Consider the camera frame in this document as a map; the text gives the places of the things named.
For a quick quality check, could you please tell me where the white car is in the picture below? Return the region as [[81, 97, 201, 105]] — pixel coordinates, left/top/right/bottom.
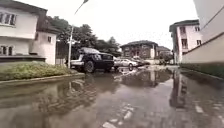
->
[[113, 57, 139, 71]]

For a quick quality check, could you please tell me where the black pickup truck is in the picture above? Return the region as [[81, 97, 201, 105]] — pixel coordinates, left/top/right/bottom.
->
[[69, 46, 116, 74]]

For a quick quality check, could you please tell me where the row of parked cars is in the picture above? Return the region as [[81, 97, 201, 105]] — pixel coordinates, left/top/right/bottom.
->
[[131, 55, 152, 67]]

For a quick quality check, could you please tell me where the water puddle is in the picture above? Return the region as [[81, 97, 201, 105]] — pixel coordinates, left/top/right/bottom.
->
[[0, 65, 188, 128]]

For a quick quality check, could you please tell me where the brown brick building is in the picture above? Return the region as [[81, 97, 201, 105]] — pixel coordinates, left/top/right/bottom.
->
[[119, 39, 160, 61]]

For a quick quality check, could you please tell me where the group of trees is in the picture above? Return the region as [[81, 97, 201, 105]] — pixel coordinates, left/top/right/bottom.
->
[[45, 15, 123, 60]]

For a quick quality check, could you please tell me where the street lamp pole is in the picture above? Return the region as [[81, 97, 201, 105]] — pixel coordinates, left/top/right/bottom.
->
[[67, 0, 90, 70]]

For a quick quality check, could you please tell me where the small building with dark roof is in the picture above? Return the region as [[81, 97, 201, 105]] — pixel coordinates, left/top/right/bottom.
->
[[156, 45, 173, 57]]

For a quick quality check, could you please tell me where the green bush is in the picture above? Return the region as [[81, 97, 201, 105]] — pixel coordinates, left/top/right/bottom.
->
[[157, 51, 175, 66]]

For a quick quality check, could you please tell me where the grey concrete kerb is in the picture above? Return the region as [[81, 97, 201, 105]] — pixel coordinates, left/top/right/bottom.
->
[[0, 72, 86, 89], [177, 67, 224, 83]]

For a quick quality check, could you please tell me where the low green plant bed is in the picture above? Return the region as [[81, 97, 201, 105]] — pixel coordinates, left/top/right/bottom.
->
[[0, 61, 80, 82]]

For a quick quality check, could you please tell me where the white building with dark roof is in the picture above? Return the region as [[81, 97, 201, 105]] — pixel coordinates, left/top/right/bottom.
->
[[168, 19, 204, 65]]

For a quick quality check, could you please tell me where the white house with dark roof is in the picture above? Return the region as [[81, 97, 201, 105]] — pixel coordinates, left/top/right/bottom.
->
[[0, 0, 63, 66]]

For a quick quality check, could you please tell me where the low green hedge strip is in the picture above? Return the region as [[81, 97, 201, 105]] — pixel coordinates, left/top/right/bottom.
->
[[179, 62, 224, 80]]

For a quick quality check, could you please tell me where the grey brick paved road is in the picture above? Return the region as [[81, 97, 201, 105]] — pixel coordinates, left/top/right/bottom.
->
[[0, 64, 224, 128]]

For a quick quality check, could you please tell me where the beige boundary wall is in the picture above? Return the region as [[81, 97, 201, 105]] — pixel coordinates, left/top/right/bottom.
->
[[181, 31, 224, 65]]

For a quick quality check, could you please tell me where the pale building behind wall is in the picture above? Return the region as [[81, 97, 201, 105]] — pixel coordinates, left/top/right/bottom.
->
[[192, 0, 224, 43]]

